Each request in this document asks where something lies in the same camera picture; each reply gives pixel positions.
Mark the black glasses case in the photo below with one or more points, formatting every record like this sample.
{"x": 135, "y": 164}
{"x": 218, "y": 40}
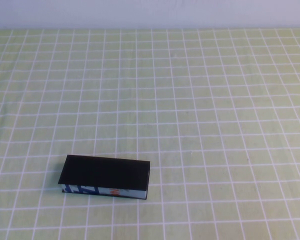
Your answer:
{"x": 102, "y": 172}

